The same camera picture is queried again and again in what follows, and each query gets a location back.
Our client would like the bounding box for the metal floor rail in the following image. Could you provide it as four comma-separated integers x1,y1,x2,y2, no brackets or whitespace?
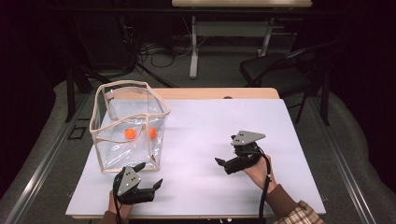
309,96,378,224
0,92,92,224

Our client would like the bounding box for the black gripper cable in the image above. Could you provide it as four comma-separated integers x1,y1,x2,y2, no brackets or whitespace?
256,147,273,224
112,174,123,224

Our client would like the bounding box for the person's left hand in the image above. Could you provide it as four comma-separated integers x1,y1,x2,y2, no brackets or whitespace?
107,189,134,220

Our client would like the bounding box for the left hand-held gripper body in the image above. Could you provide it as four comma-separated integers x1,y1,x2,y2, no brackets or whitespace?
112,166,156,205

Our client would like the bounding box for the black folding chair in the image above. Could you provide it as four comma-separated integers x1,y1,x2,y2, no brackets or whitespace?
238,40,341,127

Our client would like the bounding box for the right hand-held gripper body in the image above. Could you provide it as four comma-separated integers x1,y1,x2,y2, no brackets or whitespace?
223,130,267,175

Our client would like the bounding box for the clear bag with beige trim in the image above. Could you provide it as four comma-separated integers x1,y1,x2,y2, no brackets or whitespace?
89,79,173,174

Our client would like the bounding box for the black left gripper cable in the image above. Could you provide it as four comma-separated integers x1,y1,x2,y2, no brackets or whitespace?
112,174,123,224

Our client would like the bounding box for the person's right hand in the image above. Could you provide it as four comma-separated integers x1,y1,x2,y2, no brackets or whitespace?
242,153,278,194

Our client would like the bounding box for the tangle of floor cables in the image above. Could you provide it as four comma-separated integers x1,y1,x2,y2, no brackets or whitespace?
135,39,195,70

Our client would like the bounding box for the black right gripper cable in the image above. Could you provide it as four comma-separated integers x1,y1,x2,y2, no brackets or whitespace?
256,147,273,224

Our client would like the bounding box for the white-framed desk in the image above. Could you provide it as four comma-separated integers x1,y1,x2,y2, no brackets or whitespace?
171,0,314,79

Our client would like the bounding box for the black metal stand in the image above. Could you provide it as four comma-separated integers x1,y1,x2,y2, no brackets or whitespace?
64,60,106,123

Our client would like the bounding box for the wooden table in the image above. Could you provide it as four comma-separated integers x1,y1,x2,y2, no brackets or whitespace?
64,87,327,220

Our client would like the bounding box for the black floor socket frame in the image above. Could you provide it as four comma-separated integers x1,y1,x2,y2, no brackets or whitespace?
67,125,88,141

